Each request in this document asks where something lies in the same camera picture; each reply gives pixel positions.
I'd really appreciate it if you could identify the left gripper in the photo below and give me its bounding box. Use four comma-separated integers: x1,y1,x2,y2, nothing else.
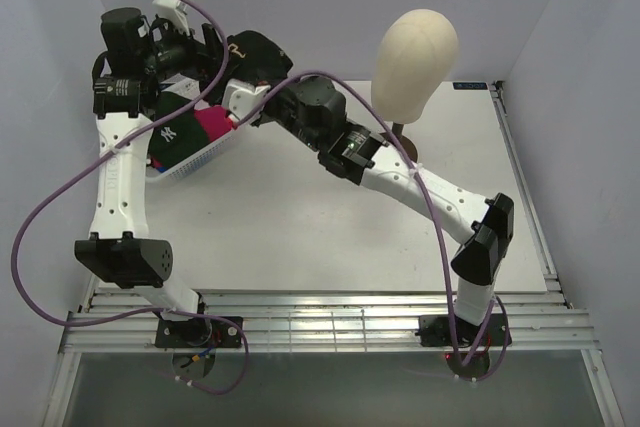
140,14,240,84

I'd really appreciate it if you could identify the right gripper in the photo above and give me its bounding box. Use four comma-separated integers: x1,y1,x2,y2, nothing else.
249,67,323,153

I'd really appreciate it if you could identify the pink cap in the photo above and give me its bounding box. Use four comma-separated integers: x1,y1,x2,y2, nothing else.
194,105,233,143

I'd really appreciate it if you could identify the dark green NY cap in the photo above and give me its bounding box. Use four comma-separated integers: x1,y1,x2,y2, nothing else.
148,108,210,169

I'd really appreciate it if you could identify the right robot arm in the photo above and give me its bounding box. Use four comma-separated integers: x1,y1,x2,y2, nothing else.
250,75,514,344

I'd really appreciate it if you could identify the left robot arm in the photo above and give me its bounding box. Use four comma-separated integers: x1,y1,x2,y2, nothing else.
74,7,223,347

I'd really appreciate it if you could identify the white plastic basket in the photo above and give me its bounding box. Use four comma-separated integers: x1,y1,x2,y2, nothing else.
146,100,236,183

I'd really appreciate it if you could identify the brown mannequin stand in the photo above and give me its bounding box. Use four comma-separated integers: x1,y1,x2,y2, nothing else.
381,123,418,163

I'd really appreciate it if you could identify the blue logo sticker right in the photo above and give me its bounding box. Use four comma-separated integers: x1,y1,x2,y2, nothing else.
452,82,488,91

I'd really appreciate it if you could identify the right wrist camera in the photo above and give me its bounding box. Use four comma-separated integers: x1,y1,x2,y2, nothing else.
221,79,271,128

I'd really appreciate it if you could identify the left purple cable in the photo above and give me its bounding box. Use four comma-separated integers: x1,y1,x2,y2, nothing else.
10,0,249,395

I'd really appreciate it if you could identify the purple cable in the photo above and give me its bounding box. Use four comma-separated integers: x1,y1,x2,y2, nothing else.
232,69,516,383
10,0,249,395

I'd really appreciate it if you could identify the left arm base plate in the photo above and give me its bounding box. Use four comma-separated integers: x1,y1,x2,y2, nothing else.
154,316,244,349

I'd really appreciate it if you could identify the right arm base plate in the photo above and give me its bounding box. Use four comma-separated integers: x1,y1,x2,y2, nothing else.
415,314,512,348

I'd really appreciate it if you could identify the aluminium rail frame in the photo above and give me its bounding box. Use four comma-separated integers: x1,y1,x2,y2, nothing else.
42,80,626,427

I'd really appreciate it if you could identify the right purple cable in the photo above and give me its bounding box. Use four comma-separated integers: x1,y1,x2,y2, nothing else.
232,69,516,383

